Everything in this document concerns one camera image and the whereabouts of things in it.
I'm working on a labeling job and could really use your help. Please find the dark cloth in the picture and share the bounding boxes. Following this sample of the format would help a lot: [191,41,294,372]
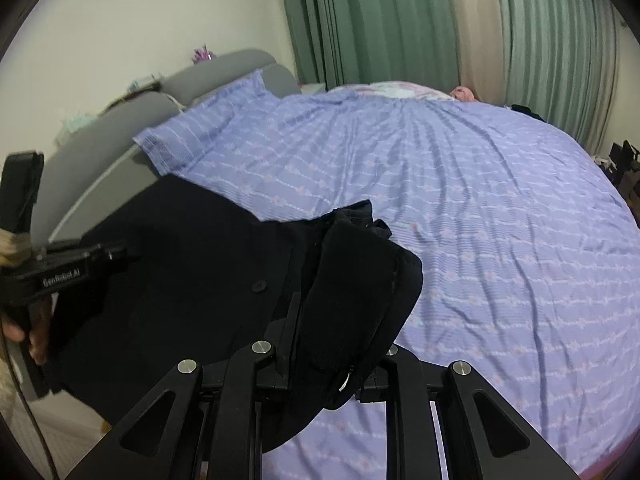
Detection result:
[510,104,547,123]

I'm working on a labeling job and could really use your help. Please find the green curtain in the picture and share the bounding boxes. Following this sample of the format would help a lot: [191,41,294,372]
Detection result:
[277,0,461,93]
[492,0,628,156]

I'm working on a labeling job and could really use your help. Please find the small pale box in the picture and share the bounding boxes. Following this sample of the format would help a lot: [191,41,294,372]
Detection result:
[127,74,163,92]

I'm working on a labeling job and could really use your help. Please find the black chair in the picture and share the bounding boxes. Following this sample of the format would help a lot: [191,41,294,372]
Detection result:
[606,140,640,198]

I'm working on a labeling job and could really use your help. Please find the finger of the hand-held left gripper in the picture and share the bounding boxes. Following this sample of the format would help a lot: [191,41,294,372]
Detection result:
[105,241,142,266]

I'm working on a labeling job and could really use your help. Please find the white printed pillow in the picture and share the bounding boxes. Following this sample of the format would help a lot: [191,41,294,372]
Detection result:
[327,80,453,103]

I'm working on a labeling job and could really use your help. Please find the black cable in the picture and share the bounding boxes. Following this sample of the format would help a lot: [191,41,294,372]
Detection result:
[0,337,58,480]

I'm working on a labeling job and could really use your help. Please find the beige curtain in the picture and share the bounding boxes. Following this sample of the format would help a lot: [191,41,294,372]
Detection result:
[442,0,511,103]

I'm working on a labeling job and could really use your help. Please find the black pants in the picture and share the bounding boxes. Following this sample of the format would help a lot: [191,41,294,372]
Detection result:
[47,175,425,456]

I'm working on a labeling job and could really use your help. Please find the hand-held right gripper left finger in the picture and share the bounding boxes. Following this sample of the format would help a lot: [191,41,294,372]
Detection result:
[65,292,302,480]

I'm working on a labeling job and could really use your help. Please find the teal crumpled item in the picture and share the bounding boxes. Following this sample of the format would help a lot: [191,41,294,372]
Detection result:
[56,112,98,138]

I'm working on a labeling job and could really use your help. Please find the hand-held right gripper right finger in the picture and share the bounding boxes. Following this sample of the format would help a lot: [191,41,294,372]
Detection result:
[360,344,581,480]

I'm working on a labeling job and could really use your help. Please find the grey padded headboard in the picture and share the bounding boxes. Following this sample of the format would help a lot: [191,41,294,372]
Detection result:
[10,49,301,401]

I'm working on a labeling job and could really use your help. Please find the person's left hand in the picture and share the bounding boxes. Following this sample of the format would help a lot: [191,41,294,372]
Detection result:
[0,310,51,367]

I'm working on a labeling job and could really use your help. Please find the purple floral bed sheet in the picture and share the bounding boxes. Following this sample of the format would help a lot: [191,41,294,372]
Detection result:
[132,69,638,480]

